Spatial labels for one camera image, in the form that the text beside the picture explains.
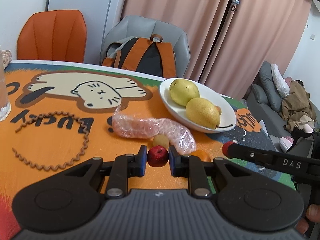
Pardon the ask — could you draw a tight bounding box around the rear clear plastic cup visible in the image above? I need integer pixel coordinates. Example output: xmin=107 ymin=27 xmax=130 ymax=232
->
xmin=0 ymin=44 xmax=12 ymax=123

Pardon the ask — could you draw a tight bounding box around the yellow pear with stem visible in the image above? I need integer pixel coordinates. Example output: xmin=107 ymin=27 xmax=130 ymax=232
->
xmin=185 ymin=98 xmax=232 ymax=129

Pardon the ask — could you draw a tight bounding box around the colourful cartoon table mat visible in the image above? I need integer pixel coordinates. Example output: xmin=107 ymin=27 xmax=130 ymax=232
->
xmin=0 ymin=62 xmax=297 ymax=240

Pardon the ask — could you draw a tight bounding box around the white refrigerator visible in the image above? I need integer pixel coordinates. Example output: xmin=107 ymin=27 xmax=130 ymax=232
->
xmin=46 ymin=0 xmax=125 ymax=64

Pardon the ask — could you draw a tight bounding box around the brown wavy cord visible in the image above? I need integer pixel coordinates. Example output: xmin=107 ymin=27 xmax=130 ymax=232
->
xmin=11 ymin=110 xmax=90 ymax=171

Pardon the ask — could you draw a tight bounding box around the white pillow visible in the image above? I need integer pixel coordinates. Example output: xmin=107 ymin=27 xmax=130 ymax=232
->
xmin=271 ymin=63 xmax=290 ymax=98

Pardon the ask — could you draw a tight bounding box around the pink curtain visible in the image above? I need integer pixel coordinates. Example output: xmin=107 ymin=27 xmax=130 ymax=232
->
xmin=122 ymin=0 xmax=312 ymax=98

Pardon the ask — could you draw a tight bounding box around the green-yellow round pear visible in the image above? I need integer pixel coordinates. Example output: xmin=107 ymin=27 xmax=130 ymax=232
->
xmin=169 ymin=79 xmax=200 ymax=107

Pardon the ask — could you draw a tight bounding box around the white ceramic plate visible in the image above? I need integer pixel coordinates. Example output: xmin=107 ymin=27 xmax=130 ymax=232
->
xmin=159 ymin=78 xmax=236 ymax=133

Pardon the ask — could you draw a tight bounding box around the grey chair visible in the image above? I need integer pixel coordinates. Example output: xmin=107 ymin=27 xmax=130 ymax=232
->
xmin=99 ymin=15 xmax=190 ymax=77

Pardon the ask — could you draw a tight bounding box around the tissue pack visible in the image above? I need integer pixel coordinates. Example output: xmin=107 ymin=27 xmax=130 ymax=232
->
xmin=1 ymin=50 xmax=12 ymax=65

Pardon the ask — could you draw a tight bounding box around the red hawthorn fruit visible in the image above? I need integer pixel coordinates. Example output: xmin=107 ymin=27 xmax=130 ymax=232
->
xmin=222 ymin=141 xmax=234 ymax=158
xmin=147 ymin=145 xmax=169 ymax=167

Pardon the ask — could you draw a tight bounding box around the person's right hand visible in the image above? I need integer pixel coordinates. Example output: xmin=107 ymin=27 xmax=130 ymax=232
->
xmin=296 ymin=204 xmax=320 ymax=234

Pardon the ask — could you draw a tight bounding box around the orange tangerine front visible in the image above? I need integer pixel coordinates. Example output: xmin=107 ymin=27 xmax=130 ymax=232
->
xmin=191 ymin=150 xmax=211 ymax=162

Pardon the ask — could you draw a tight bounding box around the orange black backpack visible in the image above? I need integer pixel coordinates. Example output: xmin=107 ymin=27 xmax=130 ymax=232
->
xmin=101 ymin=34 xmax=176 ymax=78

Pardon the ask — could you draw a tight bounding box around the orange chair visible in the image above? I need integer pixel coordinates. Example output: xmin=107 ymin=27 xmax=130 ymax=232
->
xmin=17 ymin=10 xmax=87 ymax=63

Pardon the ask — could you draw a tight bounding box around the orange tangerine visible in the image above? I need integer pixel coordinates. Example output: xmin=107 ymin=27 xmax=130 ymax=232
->
xmin=191 ymin=150 xmax=211 ymax=162
xmin=215 ymin=106 xmax=222 ymax=115

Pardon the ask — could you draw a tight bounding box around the crumpled pink plastic wrap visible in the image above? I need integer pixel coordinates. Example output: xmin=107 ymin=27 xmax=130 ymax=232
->
xmin=112 ymin=107 xmax=196 ymax=155

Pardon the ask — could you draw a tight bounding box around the brown jacket on sofa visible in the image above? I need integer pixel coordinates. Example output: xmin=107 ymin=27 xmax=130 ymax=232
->
xmin=279 ymin=80 xmax=317 ymax=132

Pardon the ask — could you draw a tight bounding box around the pink slipper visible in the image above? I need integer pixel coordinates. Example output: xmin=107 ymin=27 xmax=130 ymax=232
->
xmin=279 ymin=137 xmax=294 ymax=153

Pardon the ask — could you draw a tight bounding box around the grey sofa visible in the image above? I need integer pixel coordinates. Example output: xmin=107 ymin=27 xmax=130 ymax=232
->
xmin=246 ymin=60 xmax=320 ymax=153

